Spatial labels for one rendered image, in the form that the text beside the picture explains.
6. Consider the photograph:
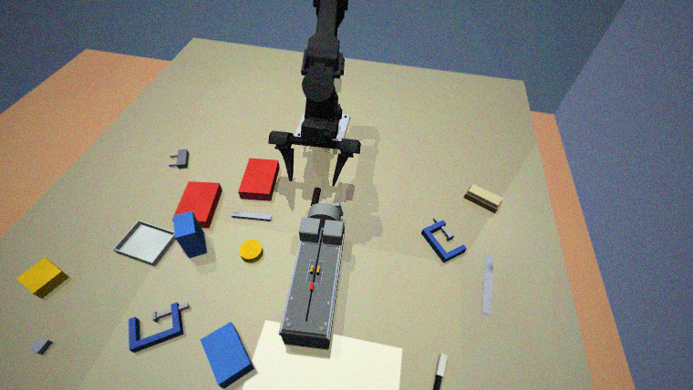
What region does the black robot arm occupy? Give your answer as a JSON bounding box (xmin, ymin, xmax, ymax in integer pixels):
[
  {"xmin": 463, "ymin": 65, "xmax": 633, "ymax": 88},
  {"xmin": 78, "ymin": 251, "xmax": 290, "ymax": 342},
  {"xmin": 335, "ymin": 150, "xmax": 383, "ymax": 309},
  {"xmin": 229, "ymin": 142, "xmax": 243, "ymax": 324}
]
[{"xmin": 301, "ymin": 0, "xmax": 348, "ymax": 144}]

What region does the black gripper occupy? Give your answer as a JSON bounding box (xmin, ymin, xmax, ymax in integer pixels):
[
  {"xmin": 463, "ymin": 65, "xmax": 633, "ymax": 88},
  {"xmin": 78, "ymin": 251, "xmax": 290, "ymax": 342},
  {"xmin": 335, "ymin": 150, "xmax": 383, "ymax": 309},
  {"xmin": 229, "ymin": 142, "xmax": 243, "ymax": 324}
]
[{"xmin": 268, "ymin": 107, "xmax": 361, "ymax": 186}]

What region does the blue c-clamp with grey screw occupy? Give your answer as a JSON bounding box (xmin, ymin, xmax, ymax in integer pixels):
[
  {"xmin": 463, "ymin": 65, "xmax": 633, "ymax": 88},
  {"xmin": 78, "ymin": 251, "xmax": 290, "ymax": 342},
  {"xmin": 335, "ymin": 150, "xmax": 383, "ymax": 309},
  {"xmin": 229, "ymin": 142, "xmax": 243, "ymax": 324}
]
[
  {"xmin": 129, "ymin": 303, "xmax": 189, "ymax": 353},
  {"xmin": 421, "ymin": 217, "xmax": 467, "ymax": 263}
]

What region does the yellow short cylinder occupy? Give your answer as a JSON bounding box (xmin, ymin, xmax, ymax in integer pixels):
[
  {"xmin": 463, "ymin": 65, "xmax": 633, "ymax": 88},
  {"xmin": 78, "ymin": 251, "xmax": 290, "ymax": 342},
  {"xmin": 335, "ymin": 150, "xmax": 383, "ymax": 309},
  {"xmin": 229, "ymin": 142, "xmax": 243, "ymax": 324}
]
[{"xmin": 240, "ymin": 240, "xmax": 264, "ymax": 262}]

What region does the red rectangular block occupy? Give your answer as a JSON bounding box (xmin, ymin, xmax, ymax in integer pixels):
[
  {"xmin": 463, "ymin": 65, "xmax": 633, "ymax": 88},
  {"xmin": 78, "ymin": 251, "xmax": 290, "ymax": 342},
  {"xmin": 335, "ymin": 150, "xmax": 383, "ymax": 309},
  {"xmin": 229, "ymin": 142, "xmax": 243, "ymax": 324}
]
[
  {"xmin": 174, "ymin": 181, "xmax": 222, "ymax": 228},
  {"xmin": 238, "ymin": 159, "xmax": 280, "ymax": 201}
]

